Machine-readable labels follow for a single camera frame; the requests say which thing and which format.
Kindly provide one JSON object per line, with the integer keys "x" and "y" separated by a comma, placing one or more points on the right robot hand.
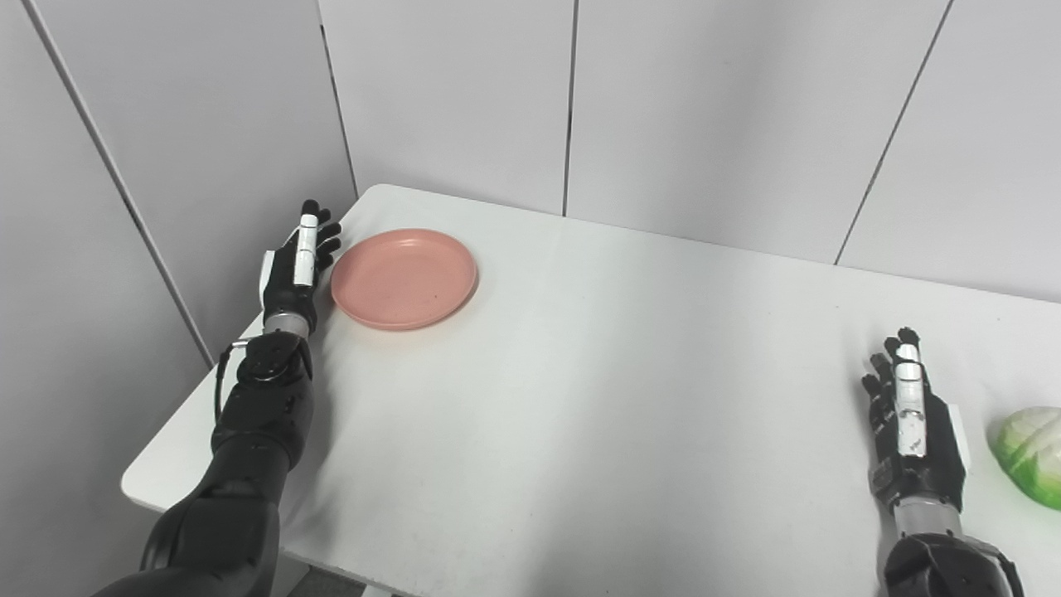
{"x": 912, "y": 439}

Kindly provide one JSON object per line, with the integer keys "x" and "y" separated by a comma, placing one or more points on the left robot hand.
{"x": 294, "y": 278}

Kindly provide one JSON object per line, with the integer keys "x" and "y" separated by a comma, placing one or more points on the pink round plate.
{"x": 404, "y": 279}

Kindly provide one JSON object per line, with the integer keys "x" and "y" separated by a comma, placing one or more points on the green white toy cabbage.
{"x": 1032, "y": 452}

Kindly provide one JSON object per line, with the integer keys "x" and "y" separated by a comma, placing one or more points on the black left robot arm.
{"x": 240, "y": 464}

